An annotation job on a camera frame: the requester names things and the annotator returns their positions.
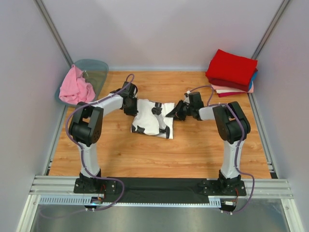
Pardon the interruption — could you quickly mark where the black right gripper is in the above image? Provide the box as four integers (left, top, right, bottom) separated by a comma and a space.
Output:
166, 101, 194, 122

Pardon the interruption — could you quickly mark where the right aluminium corner post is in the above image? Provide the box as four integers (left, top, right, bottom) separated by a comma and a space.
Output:
252, 0, 292, 59

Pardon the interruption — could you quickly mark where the white t shirt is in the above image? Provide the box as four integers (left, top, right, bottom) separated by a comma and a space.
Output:
130, 99, 175, 139

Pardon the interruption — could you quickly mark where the grey slotted cable duct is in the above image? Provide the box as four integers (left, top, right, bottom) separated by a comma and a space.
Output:
39, 195, 221, 208

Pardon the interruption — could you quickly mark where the aluminium frame rail front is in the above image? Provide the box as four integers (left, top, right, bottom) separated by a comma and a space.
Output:
29, 175, 294, 199

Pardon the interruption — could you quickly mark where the left aluminium side rail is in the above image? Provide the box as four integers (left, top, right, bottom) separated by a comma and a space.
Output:
43, 106, 68, 175

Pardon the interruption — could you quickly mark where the crimson folded t shirt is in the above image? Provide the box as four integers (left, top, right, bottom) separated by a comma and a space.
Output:
217, 92, 245, 98

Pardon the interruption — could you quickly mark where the right aluminium side rail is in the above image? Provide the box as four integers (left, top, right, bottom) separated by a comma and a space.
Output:
248, 93, 278, 179

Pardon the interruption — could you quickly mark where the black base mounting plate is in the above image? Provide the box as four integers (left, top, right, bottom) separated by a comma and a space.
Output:
92, 177, 247, 203

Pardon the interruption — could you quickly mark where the blue folded t shirt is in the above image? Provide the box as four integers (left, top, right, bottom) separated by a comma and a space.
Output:
251, 70, 258, 81

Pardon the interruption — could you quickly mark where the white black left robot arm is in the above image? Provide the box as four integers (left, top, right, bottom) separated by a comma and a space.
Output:
67, 81, 138, 194

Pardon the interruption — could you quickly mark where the aluminium side rail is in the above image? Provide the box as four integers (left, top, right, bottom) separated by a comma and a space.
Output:
248, 93, 278, 179
43, 106, 68, 175

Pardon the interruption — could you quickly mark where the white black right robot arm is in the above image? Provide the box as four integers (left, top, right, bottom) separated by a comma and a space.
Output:
166, 92, 251, 196

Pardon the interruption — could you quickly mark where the left aluminium corner post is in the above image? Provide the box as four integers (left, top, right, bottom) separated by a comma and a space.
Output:
34, 0, 73, 66

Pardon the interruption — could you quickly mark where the pink folded t shirt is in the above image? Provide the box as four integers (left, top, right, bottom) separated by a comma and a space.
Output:
212, 84, 254, 93

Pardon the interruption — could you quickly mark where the cream folded t shirt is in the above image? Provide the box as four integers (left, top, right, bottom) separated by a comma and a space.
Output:
216, 89, 243, 94

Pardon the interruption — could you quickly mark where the pink crumpled t shirt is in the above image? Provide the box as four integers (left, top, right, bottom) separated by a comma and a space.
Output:
58, 64, 96, 105

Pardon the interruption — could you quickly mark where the grey-blue plastic bin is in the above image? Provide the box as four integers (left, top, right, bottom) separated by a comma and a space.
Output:
55, 59, 109, 107

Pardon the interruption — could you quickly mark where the dark red folded t shirt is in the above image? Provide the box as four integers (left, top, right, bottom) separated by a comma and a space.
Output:
208, 78, 253, 92

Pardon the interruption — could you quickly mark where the aluminium corner post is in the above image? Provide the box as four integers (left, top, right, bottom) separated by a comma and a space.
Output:
34, 0, 73, 66
252, 0, 292, 59

